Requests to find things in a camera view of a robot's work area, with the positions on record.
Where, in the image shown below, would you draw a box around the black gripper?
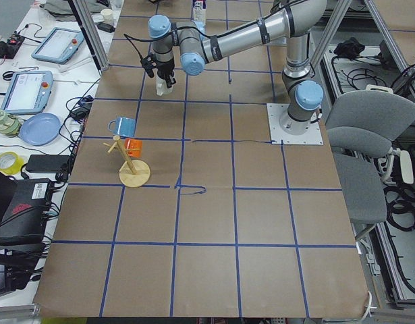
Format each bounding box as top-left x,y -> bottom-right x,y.
156,60 -> 176,88

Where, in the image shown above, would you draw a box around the white mug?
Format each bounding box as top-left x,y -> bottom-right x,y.
156,75 -> 173,97

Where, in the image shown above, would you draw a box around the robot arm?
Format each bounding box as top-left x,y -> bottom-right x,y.
141,1 -> 327,122

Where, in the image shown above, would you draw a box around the blue white milk carton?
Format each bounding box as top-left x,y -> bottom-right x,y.
192,0 -> 206,24

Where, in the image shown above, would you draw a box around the white paper cup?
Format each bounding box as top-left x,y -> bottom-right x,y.
101,8 -> 114,25

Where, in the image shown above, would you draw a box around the blue mug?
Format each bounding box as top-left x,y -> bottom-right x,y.
108,117 -> 136,138

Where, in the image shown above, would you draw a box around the orange mug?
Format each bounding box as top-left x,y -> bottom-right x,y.
124,138 -> 142,158

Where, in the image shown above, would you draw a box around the wooden mug tree stand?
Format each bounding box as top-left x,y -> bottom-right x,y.
103,135 -> 150,188

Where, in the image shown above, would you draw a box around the far teach pendant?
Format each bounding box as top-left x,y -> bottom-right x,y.
31,27 -> 84,64

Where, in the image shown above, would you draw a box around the teach pendant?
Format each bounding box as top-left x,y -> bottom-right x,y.
1,71 -> 54,115
31,27 -> 84,64

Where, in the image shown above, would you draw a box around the blue plate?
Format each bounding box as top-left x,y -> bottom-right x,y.
18,113 -> 61,146

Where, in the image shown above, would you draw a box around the near teach pendant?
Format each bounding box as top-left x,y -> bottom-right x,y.
1,71 -> 54,115

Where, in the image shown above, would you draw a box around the black power adapter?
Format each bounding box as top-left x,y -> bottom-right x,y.
25,155 -> 70,173

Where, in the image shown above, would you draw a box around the green tape rolls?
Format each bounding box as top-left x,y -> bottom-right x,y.
0,110 -> 22,137

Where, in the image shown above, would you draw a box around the yellow tape roll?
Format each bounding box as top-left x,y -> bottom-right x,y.
0,152 -> 24,175

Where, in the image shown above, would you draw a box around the grey office chair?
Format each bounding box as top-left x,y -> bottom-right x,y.
325,90 -> 415,240

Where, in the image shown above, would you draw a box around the black electronics box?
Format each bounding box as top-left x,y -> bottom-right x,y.
0,178 -> 53,246

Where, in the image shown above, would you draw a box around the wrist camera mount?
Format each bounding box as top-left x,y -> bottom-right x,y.
140,53 -> 157,78

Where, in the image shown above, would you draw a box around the black camera cable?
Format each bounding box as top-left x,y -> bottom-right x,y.
123,32 -> 154,61

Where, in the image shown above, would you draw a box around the aluminium frame post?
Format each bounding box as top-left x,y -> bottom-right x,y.
67,0 -> 109,72

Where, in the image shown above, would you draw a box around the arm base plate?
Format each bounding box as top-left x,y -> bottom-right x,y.
267,103 -> 323,145

